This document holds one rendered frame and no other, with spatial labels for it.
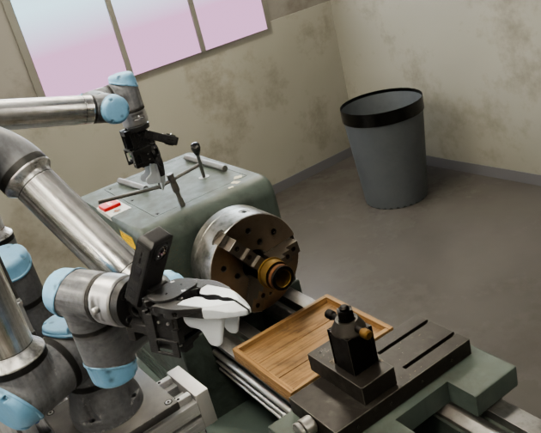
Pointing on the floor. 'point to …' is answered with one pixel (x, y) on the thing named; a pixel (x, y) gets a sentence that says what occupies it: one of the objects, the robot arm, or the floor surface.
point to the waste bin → (388, 146)
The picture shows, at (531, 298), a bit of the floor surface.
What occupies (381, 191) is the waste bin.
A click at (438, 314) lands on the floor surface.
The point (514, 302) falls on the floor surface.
